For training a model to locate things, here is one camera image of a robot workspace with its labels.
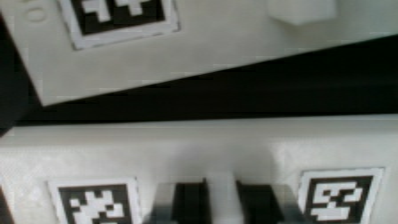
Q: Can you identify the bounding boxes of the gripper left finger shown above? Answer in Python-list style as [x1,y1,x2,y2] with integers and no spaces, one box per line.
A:
[172,181,211,224]

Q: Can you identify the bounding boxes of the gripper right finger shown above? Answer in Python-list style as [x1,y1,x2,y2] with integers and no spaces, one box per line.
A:
[236,181,284,224]

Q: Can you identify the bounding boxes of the white door panel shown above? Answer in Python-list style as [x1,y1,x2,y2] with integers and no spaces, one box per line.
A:
[0,115,398,224]
[0,0,398,105]

